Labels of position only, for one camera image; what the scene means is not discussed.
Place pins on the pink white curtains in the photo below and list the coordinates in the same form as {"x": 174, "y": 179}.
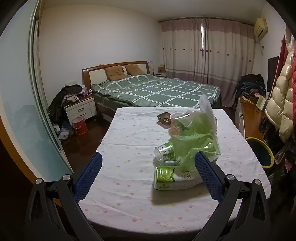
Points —
{"x": 209, "y": 51}

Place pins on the red bucket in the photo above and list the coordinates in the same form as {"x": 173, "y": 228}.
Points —
{"x": 79, "y": 126}

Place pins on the wooden desk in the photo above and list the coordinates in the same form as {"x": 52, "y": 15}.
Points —
{"x": 249, "y": 118}

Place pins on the white bedside table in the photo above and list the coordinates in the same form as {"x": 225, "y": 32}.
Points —
{"x": 85, "y": 108}

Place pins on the small brown cardboard tray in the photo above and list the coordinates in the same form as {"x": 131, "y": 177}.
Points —
{"x": 165, "y": 118}

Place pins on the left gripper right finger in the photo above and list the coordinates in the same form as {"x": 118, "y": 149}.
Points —
{"x": 242, "y": 212}

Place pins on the clothes pile on desk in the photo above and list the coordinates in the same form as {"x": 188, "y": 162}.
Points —
{"x": 249, "y": 85}

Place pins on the left brown pillow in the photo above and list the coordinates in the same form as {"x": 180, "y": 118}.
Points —
{"x": 115, "y": 73}

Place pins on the green plaid bed duvet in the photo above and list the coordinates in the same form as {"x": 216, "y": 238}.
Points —
{"x": 150, "y": 91}

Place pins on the black television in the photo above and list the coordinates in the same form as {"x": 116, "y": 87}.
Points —
{"x": 272, "y": 66}

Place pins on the clear plastic bottle green label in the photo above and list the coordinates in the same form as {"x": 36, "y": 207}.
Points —
{"x": 164, "y": 153}

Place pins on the sliding glass door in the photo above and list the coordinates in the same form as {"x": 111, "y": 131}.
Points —
{"x": 20, "y": 110}

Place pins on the green plastic bag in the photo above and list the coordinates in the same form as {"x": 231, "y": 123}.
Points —
{"x": 199, "y": 134}

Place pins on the pile of dark clothes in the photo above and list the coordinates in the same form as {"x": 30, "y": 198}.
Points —
{"x": 56, "y": 111}

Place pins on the cream puffer jacket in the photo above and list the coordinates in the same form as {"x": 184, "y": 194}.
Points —
{"x": 279, "y": 107}

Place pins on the brown pillow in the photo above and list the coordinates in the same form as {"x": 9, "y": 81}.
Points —
{"x": 115, "y": 73}
{"x": 134, "y": 69}

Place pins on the wall air conditioner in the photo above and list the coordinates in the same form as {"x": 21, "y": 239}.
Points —
{"x": 260, "y": 28}

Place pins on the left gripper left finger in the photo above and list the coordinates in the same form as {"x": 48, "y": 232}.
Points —
{"x": 53, "y": 211}

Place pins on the wooden bed headboard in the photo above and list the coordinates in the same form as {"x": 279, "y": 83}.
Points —
{"x": 97, "y": 75}

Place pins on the small cardboard box far nightstand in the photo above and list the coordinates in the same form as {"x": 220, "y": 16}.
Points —
{"x": 161, "y": 68}

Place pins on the right brown pillow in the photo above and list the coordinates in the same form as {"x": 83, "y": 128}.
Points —
{"x": 134, "y": 69}

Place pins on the white plastic bowl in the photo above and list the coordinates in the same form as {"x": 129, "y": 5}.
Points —
{"x": 176, "y": 127}

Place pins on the yellow rimmed trash bin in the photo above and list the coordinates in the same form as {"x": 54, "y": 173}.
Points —
{"x": 262, "y": 151}

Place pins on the red puffer jacket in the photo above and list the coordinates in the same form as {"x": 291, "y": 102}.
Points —
{"x": 286, "y": 72}

